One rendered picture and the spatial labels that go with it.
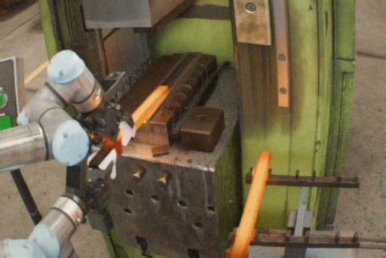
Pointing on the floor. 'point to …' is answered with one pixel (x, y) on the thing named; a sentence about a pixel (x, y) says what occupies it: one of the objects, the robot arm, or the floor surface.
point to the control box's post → (26, 195)
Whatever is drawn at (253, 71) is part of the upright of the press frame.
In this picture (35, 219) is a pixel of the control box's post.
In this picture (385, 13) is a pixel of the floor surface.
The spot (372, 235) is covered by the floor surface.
